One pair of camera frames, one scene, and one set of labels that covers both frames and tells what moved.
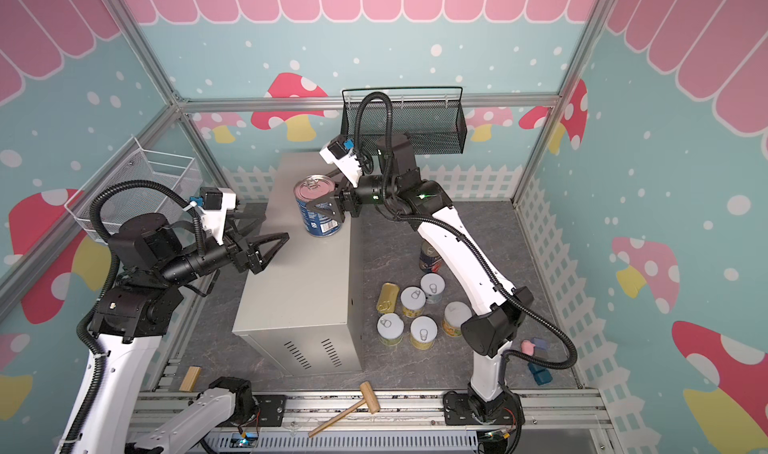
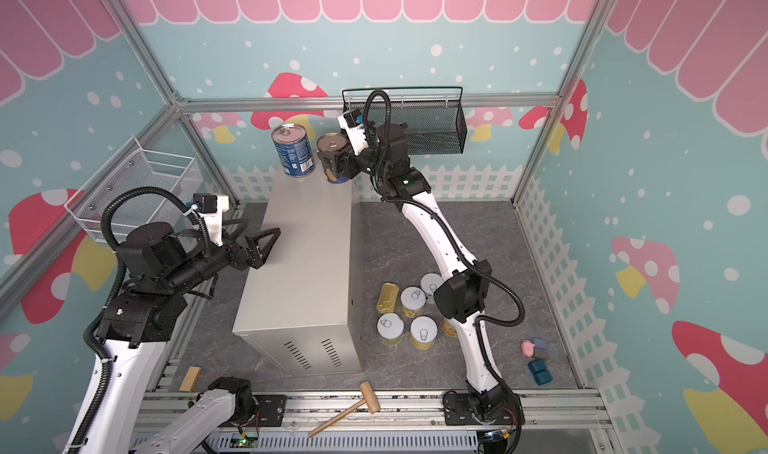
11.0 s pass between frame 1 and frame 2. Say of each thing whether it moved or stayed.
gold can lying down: stayed
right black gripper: moved
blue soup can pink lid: moved
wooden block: stayed
